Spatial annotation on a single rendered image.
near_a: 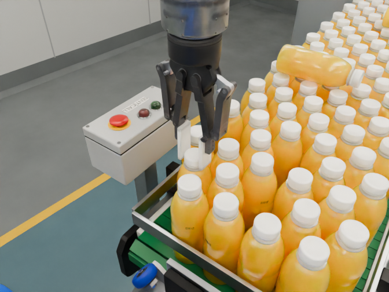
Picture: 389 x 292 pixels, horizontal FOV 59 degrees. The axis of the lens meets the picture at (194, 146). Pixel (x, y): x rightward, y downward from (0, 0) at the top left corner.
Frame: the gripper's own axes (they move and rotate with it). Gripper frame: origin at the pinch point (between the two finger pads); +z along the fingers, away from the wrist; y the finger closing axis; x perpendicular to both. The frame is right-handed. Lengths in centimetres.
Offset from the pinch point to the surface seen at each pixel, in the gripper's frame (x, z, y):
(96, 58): 162, 109, -238
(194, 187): -6.5, 1.9, 4.7
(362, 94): 40.5, 2.8, 17.8
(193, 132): 5.2, 2.0, -4.0
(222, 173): -1.1, 2.0, 6.6
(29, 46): 104, 80, -250
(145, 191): 0.6, 21.0, -14.5
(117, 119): -2.6, -0.5, -16.1
